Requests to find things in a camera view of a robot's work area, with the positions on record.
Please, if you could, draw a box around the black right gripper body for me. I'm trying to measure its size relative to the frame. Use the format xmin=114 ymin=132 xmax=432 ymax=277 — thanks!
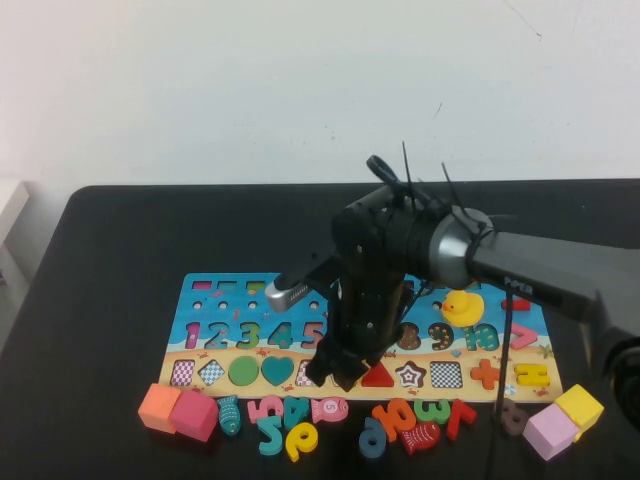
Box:
xmin=324 ymin=272 xmax=407 ymax=359

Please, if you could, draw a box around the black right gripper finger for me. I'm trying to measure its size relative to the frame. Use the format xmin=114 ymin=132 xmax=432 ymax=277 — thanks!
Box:
xmin=307 ymin=342 xmax=351 ymax=388
xmin=334 ymin=352 xmax=381 ymax=393

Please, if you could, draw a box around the red triangle piece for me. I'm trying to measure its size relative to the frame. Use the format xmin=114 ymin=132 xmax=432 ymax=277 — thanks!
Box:
xmin=360 ymin=363 xmax=393 ymax=389

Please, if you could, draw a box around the teal heart piece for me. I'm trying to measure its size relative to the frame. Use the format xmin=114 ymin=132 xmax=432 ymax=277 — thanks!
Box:
xmin=260 ymin=357 xmax=295 ymax=387

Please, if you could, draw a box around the green circle piece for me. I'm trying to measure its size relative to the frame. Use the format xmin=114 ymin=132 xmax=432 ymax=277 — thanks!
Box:
xmin=228 ymin=357 xmax=261 ymax=387

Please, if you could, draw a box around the colourful wooden puzzle board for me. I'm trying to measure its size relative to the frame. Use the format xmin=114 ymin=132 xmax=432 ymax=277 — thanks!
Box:
xmin=158 ymin=272 xmax=565 ymax=404

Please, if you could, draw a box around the orange plus sign piece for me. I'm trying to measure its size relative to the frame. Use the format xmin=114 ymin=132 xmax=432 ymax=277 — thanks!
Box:
xmin=470 ymin=360 xmax=503 ymax=391

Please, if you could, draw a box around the pink greater-than sign piece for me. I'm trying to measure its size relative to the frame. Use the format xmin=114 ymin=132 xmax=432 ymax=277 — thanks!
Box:
xmin=508 ymin=324 xmax=539 ymax=351

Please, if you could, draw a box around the yellow equals sign piece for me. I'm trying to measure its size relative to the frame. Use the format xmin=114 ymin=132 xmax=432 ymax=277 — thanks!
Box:
xmin=514 ymin=366 xmax=550 ymax=387

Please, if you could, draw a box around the pink wooden fish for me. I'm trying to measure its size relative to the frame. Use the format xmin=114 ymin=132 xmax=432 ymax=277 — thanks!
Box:
xmin=309 ymin=396 xmax=350 ymax=424

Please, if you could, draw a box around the teal number four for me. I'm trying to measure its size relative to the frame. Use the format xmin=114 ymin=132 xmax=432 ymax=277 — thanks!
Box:
xmin=282 ymin=396 xmax=312 ymax=429

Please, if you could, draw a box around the orange number ten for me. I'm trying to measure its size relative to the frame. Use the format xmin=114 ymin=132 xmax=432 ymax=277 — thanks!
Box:
xmin=370 ymin=398 xmax=416 ymax=441

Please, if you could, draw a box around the blue-grey number nine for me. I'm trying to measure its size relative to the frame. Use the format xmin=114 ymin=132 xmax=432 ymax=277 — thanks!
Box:
xmin=358 ymin=417 xmax=389 ymax=459

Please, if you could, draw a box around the yellow number six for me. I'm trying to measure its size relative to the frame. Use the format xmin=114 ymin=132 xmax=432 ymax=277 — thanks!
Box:
xmin=284 ymin=422 xmax=320 ymax=462

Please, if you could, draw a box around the pink number five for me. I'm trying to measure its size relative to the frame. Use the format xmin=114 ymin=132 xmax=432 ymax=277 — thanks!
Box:
xmin=247 ymin=394 xmax=284 ymax=424

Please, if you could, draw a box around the green number three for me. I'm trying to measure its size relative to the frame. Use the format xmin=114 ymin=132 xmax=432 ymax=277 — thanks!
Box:
xmin=413 ymin=399 xmax=454 ymax=425

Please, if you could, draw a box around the red wooden fish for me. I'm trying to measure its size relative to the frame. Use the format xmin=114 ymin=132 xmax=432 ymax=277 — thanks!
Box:
xmin=399 ymin=420 xmax=441 ymax=455

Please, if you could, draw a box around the teal number two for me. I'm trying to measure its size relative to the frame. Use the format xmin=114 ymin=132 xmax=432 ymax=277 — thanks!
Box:
xmin=258 ymin=417 xmax=291 ymax=456

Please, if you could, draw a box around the yellow rubber duck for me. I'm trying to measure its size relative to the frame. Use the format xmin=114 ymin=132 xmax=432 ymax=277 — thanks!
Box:
xmin=440 ymin=290 xmax=485 ymax=329

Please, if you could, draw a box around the teal wooden fish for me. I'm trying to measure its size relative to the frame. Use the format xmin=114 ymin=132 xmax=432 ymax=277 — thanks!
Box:
xmin=215 ymin=394 xmax=241 ymax=437

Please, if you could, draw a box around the red number seven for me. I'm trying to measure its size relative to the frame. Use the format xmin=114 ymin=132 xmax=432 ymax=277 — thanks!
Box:
xmin=446 ymin=399 xmax=477 ymax=441

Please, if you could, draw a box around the magenta wooden cube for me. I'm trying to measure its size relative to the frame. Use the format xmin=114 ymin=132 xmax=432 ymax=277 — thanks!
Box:
xmin=168 ymin=389 xmax=220 ymax=442

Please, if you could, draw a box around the black zip tie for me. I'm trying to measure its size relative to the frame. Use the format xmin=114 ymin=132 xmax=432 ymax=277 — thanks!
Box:
xmin=401 ymin=141 xmax=419 ymax=201
xmin=440 ymin=161 xmax=467 ymax=211

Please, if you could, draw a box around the brown number eight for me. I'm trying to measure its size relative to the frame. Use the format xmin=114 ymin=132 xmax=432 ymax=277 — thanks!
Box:
xmin=492 ymin=399 xmax=529 ymax=436

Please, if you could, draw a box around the orange wooden cube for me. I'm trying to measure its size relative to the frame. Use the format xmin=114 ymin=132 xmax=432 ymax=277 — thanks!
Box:
xmin=138 ymin=383 xmax=182 ymax=434

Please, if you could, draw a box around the light pink wooden cube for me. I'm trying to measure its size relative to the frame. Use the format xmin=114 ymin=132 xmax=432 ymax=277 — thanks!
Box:
xmin=521 ymin=403 xmax=581 ymax=461

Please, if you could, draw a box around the yellow wooden cube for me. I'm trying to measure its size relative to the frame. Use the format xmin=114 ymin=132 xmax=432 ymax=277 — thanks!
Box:
xmin=553 ymin=383 xmax=605 ymax=444

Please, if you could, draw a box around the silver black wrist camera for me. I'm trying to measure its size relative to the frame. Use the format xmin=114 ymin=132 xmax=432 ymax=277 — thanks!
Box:
xmin=263 ymin=258 xmax=346 ymax=315

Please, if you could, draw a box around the black hanging cable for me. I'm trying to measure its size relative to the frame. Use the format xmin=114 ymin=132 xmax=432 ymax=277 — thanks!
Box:
xmin=487 ymin=294 xmax=515 ymax=480

